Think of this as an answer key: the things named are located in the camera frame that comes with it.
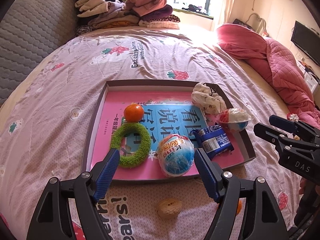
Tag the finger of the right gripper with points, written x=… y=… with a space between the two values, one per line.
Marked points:
x=299 y=128
x=284 y=144

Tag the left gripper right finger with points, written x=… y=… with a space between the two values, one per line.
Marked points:
x=262 y=217

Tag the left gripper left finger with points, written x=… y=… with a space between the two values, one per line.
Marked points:
x=52 y=216

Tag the orange tangerine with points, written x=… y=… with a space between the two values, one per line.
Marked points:
x=239 y=207
x=133 y=113

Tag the small blue surprise egg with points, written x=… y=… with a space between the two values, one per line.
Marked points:
x=234 y=120

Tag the large surprise egg toy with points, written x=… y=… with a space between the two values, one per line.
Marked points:
x=175 y=155

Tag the brown walnut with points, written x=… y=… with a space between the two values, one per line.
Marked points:
x=169 y=208

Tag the cream floral scrunchie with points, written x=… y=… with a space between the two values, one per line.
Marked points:
x=207 y=99

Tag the small colourful toy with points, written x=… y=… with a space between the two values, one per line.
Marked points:
x=293 y=117

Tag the blue snack packet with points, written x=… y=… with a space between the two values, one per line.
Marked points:
x=213 y=140

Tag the red quilted blanket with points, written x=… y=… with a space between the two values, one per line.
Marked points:
x=275 y=64

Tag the black television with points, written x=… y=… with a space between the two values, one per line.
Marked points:
x=307 y=41

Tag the pink strawberry print bedsheet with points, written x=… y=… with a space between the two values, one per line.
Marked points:
x=43 y=135

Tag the pink children's book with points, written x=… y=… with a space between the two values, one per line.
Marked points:
x=165 y=113

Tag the cream curtain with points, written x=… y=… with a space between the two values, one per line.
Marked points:
x=222 y=12

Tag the grey quilted headboard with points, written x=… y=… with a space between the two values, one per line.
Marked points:
x=30 y=31

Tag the pile of folded clothes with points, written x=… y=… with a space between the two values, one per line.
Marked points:
x=106 y=14

